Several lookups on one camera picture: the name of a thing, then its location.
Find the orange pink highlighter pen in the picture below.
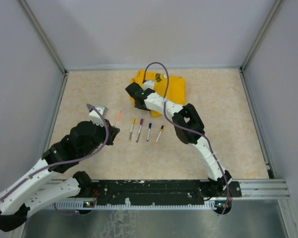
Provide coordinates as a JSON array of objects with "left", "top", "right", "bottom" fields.
[{"left": 114, "top": 111, "right": 122, "bottom": 127}]

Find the white yellow whiteboard marker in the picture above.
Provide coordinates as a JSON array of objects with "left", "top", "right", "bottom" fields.
[{"left": 129, "top": 123, "right": 135, "bottom": 142}]

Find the white purple-end pen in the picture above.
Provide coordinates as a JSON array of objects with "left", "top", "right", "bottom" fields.
[{"left": 136, "top": 124, "right": 143, "bottom": 143}]

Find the white blue-end pen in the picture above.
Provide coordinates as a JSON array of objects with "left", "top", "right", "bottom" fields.
[{"left": 146, "top": 129, "right": 151, "bottom": 142}]

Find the thin white yellow-end pen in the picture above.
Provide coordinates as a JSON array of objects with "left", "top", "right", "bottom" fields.
[{"left": 155, "top": 131, "right": 163, "bottom": 143}]

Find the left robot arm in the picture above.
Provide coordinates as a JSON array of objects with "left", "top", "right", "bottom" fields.
[{"left": 0, "top": 120, "right": 120, "bottom": 232}]

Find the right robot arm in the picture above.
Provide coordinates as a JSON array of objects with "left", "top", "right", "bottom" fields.
[{"left": 126, "top": 82, "right": 232, "bottom": 196}]

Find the yellow folded t-shirt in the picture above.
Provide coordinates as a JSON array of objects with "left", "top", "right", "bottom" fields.
[{"left": 130, "top": 69, "right": 186, "bottom": 119}]

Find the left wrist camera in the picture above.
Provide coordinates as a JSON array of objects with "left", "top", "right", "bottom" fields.
[{"left": 87, "top": 104, "right": 108, "bottom": 127}]

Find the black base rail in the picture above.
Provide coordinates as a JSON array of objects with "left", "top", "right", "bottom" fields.
[{"left": 49, "top": 180, "right": 242, "bottom": 213}]

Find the aluminium frame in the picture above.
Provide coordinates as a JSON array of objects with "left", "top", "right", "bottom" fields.
[{"left": 7, "top": 0, "right": 298, "bottom": 238}]

